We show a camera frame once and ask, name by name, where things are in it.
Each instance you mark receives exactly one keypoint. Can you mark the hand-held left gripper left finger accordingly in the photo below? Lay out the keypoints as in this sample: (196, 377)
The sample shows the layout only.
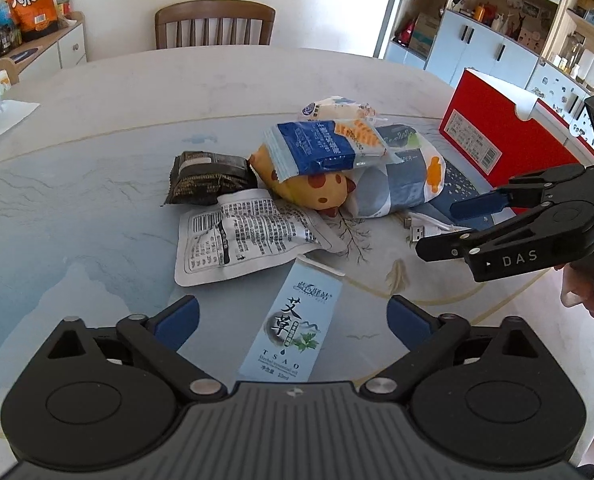
(178, 321)

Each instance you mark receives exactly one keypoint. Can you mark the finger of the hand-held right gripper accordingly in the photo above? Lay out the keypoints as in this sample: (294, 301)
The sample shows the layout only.
(522, 240)
(477, 206)

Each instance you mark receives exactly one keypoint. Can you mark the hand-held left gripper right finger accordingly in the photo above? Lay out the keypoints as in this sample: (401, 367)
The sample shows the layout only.
(406, 321)

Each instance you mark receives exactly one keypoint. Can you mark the white grey tissue pack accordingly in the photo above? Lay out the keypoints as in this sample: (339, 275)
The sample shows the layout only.
(399, 185)

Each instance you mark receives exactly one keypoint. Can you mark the red cardboard box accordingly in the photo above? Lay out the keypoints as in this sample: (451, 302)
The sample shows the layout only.
(487, 115)

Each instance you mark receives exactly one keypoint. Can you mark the silver printed foil packet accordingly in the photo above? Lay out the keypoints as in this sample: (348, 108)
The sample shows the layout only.
(242, 240)

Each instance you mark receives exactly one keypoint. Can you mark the light blue carton box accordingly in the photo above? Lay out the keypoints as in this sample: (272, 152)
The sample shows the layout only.
(292, 320)

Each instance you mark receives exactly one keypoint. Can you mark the black snack packet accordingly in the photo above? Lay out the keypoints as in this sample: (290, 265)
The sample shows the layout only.
(207, 180)

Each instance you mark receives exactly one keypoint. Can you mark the yellow spotted toy animal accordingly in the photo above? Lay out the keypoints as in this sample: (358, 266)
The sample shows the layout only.
(317, 191)

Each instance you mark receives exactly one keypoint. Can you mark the blue snack packet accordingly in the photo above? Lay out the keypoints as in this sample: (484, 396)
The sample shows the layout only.
(317, 147)

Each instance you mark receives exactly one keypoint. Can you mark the person's right hand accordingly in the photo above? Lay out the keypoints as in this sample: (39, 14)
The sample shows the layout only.
(582, 290)

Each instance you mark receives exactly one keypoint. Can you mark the white orange snack packet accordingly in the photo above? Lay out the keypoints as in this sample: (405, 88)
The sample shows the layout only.
(337, 107)

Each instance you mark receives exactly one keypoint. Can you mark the brown cardboard carton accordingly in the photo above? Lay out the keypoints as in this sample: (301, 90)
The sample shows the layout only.
(423, 34)

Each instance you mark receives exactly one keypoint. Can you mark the red floor object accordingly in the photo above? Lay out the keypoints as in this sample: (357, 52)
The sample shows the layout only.
(404, 34)

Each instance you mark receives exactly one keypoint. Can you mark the white paper sheet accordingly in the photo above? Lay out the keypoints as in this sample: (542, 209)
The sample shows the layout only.
(12, 115)

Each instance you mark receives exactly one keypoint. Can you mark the white sideboard cabinet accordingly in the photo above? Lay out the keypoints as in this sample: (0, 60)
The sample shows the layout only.
(67, 50)

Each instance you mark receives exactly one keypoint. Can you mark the wooden slatted chair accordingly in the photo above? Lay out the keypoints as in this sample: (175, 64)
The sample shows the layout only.
(212, 25)

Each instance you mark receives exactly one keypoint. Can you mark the orange snack bag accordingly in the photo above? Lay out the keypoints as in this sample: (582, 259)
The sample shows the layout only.
(29, 5)

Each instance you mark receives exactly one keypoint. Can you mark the white blue wall cabinet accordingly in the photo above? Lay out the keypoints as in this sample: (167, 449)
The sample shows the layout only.
(482, 45)

